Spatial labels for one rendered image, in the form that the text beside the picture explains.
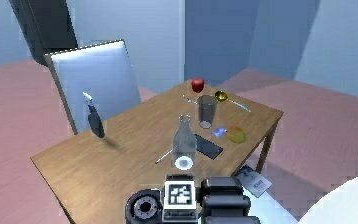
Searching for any grey newspaper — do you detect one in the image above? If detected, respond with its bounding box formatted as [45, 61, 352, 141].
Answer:
[234, 164, 273, 199]

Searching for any small blue card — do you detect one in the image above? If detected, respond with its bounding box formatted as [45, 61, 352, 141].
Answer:
[211, 126, 228, 139]

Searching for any grey glass cup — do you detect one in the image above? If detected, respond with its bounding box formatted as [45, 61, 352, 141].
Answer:
[197, 94, 219, 130]

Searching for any yellow-green mango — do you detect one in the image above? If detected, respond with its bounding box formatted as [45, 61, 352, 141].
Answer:
[226, 125, 248, 145]

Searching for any grey pencil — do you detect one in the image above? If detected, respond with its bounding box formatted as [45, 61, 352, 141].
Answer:
[154, 148, 175, 165]

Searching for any gold ladle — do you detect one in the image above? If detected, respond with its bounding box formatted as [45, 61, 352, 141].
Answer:
[214, 90, 252, 113]

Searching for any silver fork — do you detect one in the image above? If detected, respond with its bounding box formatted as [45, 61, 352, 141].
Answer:
[182, 94, 199, 105]

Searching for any red apple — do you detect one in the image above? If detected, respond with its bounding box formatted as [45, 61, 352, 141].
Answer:
[191, 77, 206, 94]

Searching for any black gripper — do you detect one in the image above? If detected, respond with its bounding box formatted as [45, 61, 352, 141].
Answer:
[124, 188, 165, 224]

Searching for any black phone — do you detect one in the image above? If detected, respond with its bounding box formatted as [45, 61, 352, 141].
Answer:
[194, 133, 224, 161]

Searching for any dark spray bottle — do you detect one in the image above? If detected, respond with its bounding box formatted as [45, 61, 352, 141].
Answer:
[82, 91, 106, 139]

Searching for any white round shape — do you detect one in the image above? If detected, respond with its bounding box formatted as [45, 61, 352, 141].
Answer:
[296, 169, 358, 224]

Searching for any brown wooden table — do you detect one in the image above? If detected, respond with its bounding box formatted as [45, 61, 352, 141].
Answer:
[30, 79, 285, 224]

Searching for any dark doorway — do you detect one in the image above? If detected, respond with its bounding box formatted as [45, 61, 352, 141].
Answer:
[8, 0, 79, 66]

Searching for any clear glass bottle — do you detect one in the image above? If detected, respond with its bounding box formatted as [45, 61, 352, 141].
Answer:
[172, 114, 198, 171]

